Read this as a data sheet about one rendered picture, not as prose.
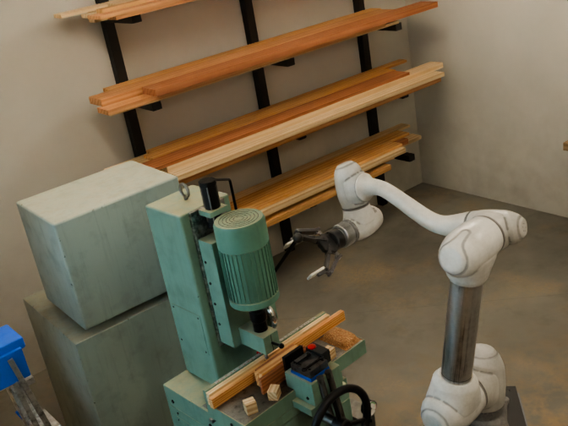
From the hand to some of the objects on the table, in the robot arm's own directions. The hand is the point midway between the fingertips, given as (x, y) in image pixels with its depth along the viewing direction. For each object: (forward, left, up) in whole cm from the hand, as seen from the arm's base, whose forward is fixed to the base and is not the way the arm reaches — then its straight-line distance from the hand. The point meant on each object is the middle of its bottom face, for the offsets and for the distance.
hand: (298, 260), depth 255 cm
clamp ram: (+1, +9, -40) cm, 42 cm away
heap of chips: (-8, -14, -40) cm, 43 cm away
